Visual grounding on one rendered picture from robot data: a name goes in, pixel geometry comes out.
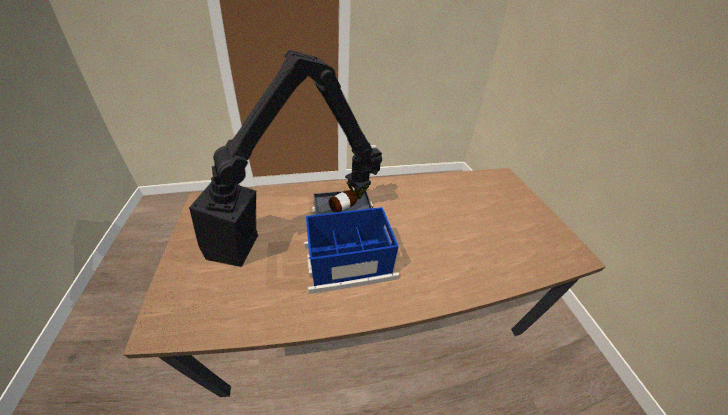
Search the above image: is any blue plastic crate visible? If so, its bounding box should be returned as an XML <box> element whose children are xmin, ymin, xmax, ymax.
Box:
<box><xmin>306</xmin><ymin>207</ymin><xmax>399</xmax><ymax>286</ymax></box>

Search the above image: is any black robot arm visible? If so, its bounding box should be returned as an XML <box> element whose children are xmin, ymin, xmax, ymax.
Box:
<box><xmin>206</xmin><ymin>50</ymin><xmax>382</xmax><ymax>213</ymax></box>

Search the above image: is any brown glass bottle with white label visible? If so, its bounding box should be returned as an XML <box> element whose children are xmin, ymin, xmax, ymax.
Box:
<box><xmin>329</xmin><ymin>190</ymin><xmax>358</xmax><ymax>213</ymax></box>

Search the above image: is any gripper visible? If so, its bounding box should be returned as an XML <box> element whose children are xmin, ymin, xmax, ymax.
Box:
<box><xmin>345</xmin><ymin>169</ymin><xmax>371</xmax><ymax>199</ymax></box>

